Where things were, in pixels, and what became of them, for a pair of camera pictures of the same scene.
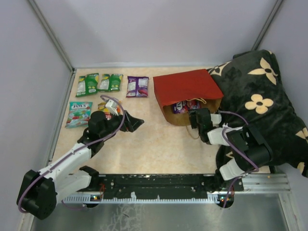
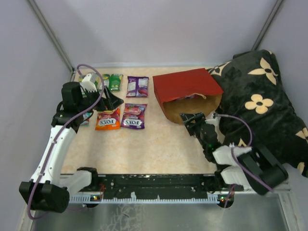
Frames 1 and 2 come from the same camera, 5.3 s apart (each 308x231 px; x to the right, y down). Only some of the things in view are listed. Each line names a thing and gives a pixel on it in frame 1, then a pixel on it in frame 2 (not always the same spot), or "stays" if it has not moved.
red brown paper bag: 196,85 stays
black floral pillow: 252,87 stays
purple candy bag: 137,86 stays
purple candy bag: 184,107 → 133,116
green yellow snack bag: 110,83 stays
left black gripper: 131,123 → 110,102
